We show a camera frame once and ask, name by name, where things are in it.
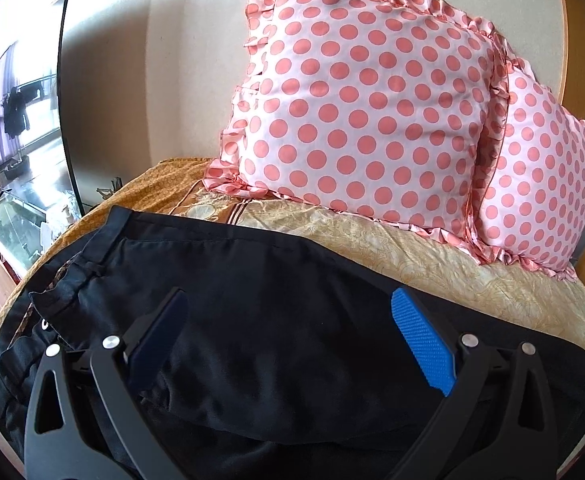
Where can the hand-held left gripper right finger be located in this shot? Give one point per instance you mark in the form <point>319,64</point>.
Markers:
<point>422,340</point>

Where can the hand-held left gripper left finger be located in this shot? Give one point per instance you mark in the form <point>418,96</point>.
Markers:
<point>158,335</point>

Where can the black pants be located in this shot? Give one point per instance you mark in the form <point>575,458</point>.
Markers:
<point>272,335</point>

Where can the yellow patterned bedspread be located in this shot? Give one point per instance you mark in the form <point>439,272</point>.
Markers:
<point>422,255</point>

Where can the glass fish tank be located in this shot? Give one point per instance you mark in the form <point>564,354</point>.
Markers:
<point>17,230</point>

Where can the pink polka dot pillow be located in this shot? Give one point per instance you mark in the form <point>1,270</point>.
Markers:
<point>362,110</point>
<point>532,175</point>

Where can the black flat screen television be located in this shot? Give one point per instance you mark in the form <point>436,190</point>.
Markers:
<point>27,110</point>

